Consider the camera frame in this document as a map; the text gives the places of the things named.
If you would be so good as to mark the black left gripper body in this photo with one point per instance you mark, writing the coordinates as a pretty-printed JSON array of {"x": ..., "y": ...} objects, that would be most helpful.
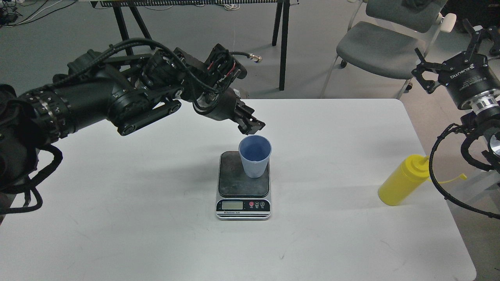
[{"x": 227, "y": 107}]

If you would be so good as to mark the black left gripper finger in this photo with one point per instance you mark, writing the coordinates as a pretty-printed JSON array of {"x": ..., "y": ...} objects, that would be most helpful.
[
  {"x": 241, "y": 109},
  {"x": 247, "y": 125}
]

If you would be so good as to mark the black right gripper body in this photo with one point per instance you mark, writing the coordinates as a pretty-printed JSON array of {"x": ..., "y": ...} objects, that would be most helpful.
[{"x": 467, "y": 80}]

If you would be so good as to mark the blue ribbed plastic cup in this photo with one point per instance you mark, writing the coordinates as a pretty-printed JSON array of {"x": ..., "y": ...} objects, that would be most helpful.
[{"x": 254, "y": 151}]

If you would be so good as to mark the yellow squeeze bottle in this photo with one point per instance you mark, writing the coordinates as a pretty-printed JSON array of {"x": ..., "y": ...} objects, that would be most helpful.
[{"x": 412, "y": 172}]

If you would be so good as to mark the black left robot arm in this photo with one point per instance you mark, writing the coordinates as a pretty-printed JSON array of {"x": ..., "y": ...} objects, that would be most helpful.
[{"x": 132, "y": 84}]

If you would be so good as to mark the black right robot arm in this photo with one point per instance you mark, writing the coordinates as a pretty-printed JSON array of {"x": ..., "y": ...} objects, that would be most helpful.
[{"x": 427, "y": 75}]

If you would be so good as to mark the digital kitchen scale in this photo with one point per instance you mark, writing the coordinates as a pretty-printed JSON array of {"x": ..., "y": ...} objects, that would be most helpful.
[{"x": 240, "y": 197}]

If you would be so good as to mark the grey office chair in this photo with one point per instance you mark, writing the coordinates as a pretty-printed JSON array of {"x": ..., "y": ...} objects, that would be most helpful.
[{"x": 386, "y": 52}]

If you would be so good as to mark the black trestle table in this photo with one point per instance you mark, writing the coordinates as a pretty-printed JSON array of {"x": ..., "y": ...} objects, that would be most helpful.
[{"x": 281, "y": 22}]

